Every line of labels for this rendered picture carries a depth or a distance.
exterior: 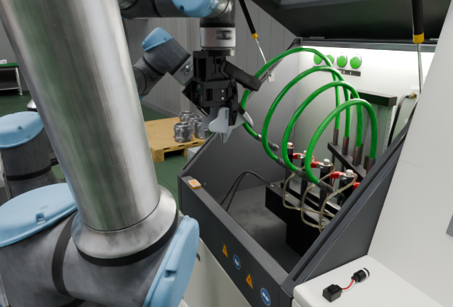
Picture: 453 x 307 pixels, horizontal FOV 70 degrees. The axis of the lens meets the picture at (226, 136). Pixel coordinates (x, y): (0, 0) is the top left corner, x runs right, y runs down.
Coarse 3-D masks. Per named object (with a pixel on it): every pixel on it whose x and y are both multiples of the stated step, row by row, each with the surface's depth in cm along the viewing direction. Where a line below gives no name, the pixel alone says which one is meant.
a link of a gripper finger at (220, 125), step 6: (222, 108) 70; (228, 108) 70; (222, 114) 71; (228, 114) 71; (216, 120) 71; (222, 120) 71; (228, 120) 71; (210, 126) 70; (216, 126) 71; (222, 126) 72; (228, 126) 72; (222, 132) 72; (228, 132) 73; (222, 138) 75
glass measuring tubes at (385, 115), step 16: (352, 96) 107; (368, 96) 101; (384, 96) 96; (384, 112) 98; (352, 128) 110; (368, 128) 106; (384, 128) 100; (352, 144) 111; (368, 144) 105; (384, 144) 102
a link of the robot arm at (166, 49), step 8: (152, 32) 80; (160, 32) 81; (144, 40) 81; (152, 40) 80; (160, 40) 80; (168, 40) 81; (176, 40) 84; (144, 48) 82; (152, 48) 81; (160, 48) 81; (168, 48) 81; (176, 48) 82; (144, 56) 83; (152, 56) 82; (160, 56) 81; (168, 56) 81; (176, 56) 81; (184, 56) 82; (152, 64) 82; (160, 64) 82; (168, 64) 82; (176, 64) 82; (160, 72) 84
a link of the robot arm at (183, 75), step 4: (188, 60) 83; (192, 60) 84; (184, 64) 82; (188, 64) 83; (192, 64) 83; (180, 68) 82; (184, 68) 83; (188, 68) 82; (192, 68) 83; (176, 72) 83; (180, 72) 83; (184, 72) 83; (188, 72) 83; (192, 72) 83; (176, 76) 84; (180, 76) 83; (184, 76) 83; (188, 76) 83; (192, 76) 83; (180, 80) 84; (184, 80) 84; (188, 80) 84; (184, 84) 85
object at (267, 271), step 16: (192, 192) 112; (192, 208) 115; (208, 208) 101; (208, 224) 103; (224, 224) 92; (208, 240) 105; (224, 240) 93; (240, 240) 85; (224, 256) 95; (240, 256) 85; (256, 256) 79; (272, 256) 79; (256, 272) 78; (272, 272) 74; (288, 272) 74; (240, 288) 88; (256, 288) 80; (272, 288) 73; (256, 304) 81; (272, 304) 74
